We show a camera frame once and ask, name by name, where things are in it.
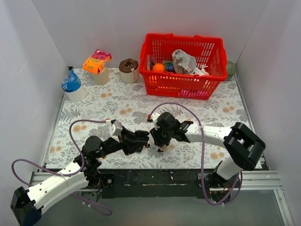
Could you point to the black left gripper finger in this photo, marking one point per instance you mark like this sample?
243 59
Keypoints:
141 134
137 144

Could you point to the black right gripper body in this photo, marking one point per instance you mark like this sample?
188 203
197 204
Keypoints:
163 133

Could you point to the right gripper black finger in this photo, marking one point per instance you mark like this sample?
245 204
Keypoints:
164 143
155 135

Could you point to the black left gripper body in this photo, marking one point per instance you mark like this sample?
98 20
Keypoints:
130 141

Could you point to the black taped earbud charging case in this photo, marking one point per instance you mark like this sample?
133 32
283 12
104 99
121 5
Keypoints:
143 145

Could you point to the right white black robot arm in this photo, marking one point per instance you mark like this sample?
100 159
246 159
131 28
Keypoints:
245 148

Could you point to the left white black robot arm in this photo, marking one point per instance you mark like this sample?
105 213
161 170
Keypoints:
29 204

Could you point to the floral patterned table mat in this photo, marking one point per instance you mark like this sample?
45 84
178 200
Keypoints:
130 105

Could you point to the orange fruit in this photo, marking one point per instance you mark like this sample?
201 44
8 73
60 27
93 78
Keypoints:
159 68

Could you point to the green blue packet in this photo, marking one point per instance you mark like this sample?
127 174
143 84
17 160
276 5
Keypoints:
168 66

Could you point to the red plastic shopping basket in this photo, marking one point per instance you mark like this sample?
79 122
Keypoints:
208 51

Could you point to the brown topped paper cup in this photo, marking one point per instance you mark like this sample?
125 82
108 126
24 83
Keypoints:
129 70

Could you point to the white pump bottle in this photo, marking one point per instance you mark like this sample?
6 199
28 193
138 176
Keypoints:
202 71

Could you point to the beige cup under snack box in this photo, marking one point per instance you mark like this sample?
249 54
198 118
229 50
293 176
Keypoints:
102 77

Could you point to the white cup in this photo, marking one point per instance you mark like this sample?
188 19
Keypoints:
77 95

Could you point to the orange pink snack box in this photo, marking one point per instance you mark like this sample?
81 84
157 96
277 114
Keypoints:
97 61

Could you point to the blue wrapper on white cup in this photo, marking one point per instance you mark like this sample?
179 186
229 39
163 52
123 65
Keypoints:
71 83

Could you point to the green ball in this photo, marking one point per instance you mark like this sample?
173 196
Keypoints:
230 69

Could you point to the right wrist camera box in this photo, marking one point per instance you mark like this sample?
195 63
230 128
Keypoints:
153 118

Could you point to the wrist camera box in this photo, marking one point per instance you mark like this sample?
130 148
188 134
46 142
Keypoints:
153 118
115 128

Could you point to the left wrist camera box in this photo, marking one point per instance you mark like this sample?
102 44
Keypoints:
115 128

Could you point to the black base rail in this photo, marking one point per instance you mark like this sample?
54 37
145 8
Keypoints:
130 183

